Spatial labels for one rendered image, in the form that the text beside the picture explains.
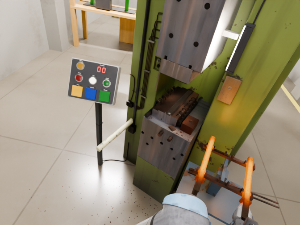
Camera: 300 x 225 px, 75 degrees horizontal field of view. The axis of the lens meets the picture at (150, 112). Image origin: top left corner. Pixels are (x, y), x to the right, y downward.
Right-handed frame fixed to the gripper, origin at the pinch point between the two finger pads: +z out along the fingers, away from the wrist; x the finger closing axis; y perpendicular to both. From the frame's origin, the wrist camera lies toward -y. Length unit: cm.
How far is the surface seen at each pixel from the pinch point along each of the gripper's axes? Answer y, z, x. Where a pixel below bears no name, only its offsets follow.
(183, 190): 26.3, 8.3, -28.1
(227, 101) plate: -23, 47, -26
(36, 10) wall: 19, 186, -375
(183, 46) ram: -50, 38, -59
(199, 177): -2.0, 0.8, -23.9
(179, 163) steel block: 30, 30, -38
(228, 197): 26.3, 19.8, -0.7
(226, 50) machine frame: -41, 84, -40
